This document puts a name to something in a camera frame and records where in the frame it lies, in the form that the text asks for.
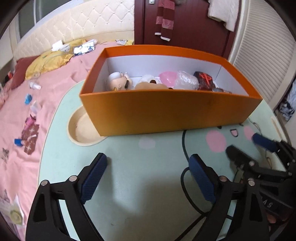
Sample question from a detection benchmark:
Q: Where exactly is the black red pouch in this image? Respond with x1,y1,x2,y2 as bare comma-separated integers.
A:
194,71,216,91

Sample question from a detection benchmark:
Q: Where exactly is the clear bubble wrap ball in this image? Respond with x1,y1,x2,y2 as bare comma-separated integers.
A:
173,71,199,90

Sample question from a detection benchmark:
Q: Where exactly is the pink heart-shaped case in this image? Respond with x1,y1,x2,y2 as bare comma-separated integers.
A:
159,71,178,88

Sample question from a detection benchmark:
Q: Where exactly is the brown capybara plush toy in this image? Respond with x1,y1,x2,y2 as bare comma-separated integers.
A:
134,82,169,90

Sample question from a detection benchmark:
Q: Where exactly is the white tissue ball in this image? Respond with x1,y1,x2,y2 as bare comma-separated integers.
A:
138,74,161,84

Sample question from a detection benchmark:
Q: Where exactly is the orange cardboard box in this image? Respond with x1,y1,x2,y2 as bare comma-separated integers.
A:
79,45,262,136

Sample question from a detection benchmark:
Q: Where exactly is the cartoon figure keychain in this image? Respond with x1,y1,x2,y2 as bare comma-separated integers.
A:
106,72,133,91

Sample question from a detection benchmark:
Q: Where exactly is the brown patterned card pack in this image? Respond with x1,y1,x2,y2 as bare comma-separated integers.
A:
21,124,39,155

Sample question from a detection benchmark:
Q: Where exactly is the white slatted closet door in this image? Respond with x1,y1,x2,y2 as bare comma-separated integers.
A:
229,1,295,109

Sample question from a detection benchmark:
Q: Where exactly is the pink bed duvet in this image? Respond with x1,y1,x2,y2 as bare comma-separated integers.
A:
0,41,121,239

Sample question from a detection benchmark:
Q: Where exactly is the blue hair clip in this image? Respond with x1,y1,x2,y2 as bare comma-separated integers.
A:
24,94,33,105

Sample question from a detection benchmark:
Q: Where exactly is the dark red wooden door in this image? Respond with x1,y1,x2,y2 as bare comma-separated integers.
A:
134,0,236,59

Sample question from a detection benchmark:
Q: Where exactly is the white knitted sweater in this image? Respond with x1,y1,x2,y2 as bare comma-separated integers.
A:
208,0,240,32

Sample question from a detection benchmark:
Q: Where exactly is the dark red pillow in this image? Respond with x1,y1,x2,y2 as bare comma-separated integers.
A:
11,56,38,89

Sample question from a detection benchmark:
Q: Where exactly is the red pink striped scarf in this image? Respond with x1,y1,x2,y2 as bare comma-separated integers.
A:
154,0,176,42

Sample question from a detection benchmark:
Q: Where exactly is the yellow pillow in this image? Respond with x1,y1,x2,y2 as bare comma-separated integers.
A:
25,39,87,80

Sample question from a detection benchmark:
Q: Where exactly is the white tissue pack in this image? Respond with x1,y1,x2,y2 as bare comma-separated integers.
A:
52,40,70,53

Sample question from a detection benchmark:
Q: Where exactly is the blue white snack packet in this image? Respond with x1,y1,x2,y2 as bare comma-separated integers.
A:
74,39,97,56

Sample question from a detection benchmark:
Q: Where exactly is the cream tufted headboard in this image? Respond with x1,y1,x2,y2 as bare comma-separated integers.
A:
13,1,135,60

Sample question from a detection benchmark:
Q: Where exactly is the window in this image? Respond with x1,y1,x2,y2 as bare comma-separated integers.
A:
18,0,69,38

